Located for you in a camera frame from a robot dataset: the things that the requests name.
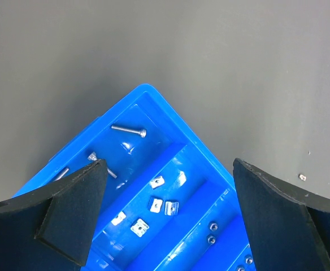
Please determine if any silver socket screw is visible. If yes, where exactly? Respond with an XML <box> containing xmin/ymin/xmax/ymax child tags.
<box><xmin>88</xmin><ymin>152</ymin><xmax>117</xmax><ymax>179</ymax></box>
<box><xmin>54</xmin><ymin>167</ymin><xmax>70</xmax><ymax>181</ymax></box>
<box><xmin>111</xmin><ymin>125</ymin><xmax>147</xmax><ymax>138</ymax></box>

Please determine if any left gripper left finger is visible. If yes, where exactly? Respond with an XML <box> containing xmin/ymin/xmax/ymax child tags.
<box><xmin>0</xmin><ymin>160</ymin><xmax>107</xmax><ymax>270</ymax></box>

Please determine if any blue compartment bin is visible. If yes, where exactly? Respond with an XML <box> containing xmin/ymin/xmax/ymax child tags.
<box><xmin>19</xmin><ymin>84</ymin><xmax>255</xmax><ymax>270</ymax></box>

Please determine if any square slide nut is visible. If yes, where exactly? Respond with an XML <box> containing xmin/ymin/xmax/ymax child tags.
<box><xmin>131</xmin><ymin>218</ymin><xmax>150</xmax><ymax>237</ymax></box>
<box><xmin>149</xmin><ymin>176</ymin><xmax>165</xmax><ymax>190</ymax></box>
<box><xmin>148</xmin><ymin>198</ymin><xmax>163</xmax><ymax>213</ymax></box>
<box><xmin>164</xmin><ymin>201</ymin><xmax>179</xmax><ymax>216</ymax></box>
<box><xmin>111</xmin><ymin>211</ymin><xmax>126</xmax><ymax>226</ymax></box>

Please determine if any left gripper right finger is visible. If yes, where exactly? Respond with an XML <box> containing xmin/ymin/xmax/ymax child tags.
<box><xmin>233</xmin><ymin>158</ymin><xmax>330</xmax><ymax>270</ymax></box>

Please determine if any silver hex nut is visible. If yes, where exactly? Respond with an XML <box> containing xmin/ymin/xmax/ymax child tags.
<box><xmin>207</xmin><ymin>235</ymin><xmax>216</xmax><ymax>245</ymax></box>
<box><xmin>209</xmin><ymin>222</ymin><xmax>218</xmax><ymax>231</ymax></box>

